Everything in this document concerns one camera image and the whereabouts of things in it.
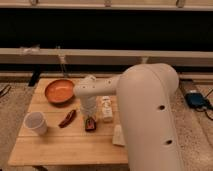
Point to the white paper cup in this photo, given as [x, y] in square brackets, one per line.
[35, 121]

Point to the blue device on floor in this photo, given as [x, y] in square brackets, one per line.
[197, 100]

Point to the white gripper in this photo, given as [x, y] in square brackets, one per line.
[88, 108]

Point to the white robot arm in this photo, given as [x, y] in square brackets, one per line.
[143, 97]

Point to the white bottle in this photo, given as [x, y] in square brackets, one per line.
[106, 109]

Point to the orange bowl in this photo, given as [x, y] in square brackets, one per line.
[59, 91]

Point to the red chili pepper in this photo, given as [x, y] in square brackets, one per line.
[68, 119]

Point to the long wall rail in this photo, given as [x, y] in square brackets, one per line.
[103, 57]

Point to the white sponge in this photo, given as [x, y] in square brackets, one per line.
[118, 138]

